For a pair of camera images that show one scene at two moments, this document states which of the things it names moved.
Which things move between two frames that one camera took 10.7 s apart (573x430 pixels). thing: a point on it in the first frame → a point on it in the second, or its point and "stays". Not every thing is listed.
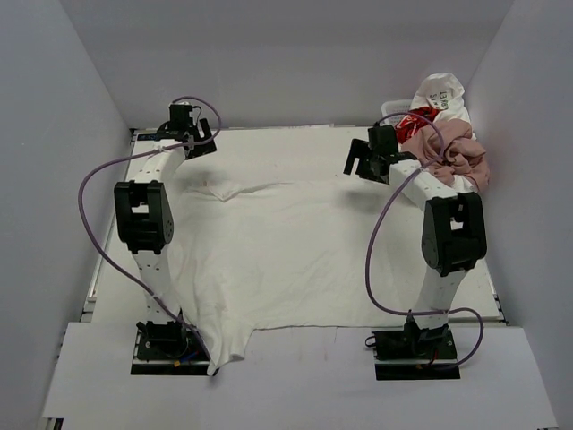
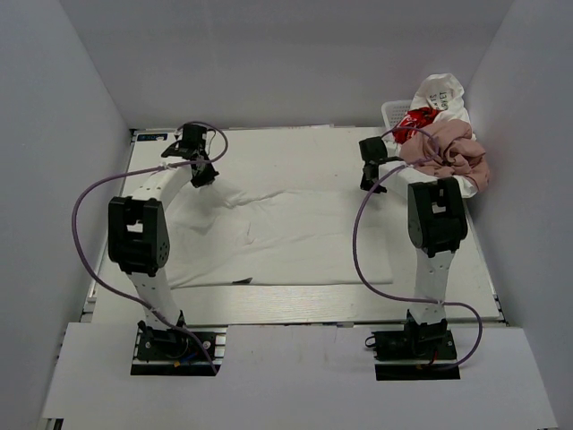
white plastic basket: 395,106 stays
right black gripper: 364,163 → 370,177
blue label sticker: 146,137 stays
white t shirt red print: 408,124 stays
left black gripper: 200,143 → 202,175
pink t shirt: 464,157 stays
